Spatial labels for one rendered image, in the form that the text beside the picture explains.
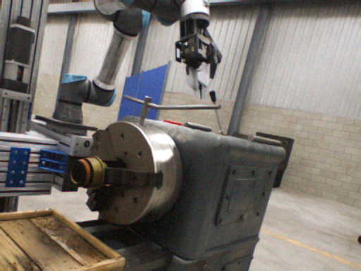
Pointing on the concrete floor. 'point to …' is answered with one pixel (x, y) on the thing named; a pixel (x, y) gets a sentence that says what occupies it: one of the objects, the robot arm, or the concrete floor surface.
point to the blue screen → (142, 86)
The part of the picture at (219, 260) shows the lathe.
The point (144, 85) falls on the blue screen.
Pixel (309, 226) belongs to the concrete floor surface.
